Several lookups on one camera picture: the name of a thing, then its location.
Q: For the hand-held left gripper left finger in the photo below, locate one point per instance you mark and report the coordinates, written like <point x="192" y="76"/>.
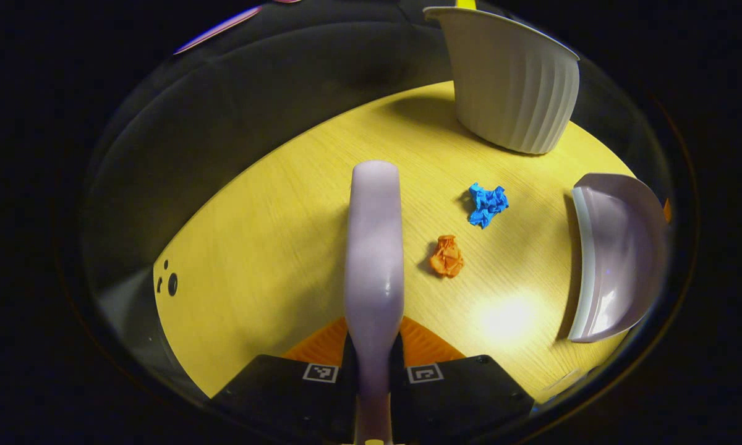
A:
<point x="284" y="402"/>

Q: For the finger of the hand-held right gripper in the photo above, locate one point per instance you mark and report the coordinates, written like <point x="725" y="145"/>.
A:
<point x="667" y="210"/>

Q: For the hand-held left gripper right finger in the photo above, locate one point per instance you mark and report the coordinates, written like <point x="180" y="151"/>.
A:
<point x="464" y="395"/>

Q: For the light purple dustpan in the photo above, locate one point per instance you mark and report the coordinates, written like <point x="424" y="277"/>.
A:
<point x="618" y="259"/>

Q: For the orange paper trash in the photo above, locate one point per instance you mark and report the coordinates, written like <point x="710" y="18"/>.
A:
<point x="447" y="256"/>

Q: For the blue paper trash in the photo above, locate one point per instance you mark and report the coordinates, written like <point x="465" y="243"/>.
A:
<point x="487" y="205"/>

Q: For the white ribbed garbage bin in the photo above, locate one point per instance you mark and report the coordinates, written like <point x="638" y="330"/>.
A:
<point x="513" y="86"/>

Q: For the yellow wooden desktop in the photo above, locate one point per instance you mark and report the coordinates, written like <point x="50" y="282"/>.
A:
<point x="284" y="247"/>

